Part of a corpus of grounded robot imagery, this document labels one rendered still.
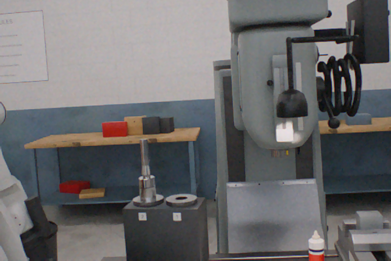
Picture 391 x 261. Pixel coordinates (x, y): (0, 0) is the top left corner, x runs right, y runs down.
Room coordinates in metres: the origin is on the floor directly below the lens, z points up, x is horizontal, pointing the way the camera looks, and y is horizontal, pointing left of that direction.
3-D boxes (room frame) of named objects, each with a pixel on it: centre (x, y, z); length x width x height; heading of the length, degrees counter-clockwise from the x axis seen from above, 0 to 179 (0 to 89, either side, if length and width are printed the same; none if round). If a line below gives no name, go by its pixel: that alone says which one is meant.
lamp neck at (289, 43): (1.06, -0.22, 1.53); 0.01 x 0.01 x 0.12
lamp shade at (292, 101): (1.06, -0.22, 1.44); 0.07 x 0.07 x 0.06
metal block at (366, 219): (1.23, -0.46, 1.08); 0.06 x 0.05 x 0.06; 83
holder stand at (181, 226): (1.32, 0.10, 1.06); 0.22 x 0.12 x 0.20; 78
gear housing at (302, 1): (1.29, -0.23, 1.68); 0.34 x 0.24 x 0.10; 176
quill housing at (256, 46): (1.26, -0.23, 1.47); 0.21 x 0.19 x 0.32; 86
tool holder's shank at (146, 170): (1.33, 0.15, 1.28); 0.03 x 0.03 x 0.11
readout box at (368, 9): (1.52, -0.58, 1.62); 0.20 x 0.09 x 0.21; 176
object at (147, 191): (1.33, 0.15, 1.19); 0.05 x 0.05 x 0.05
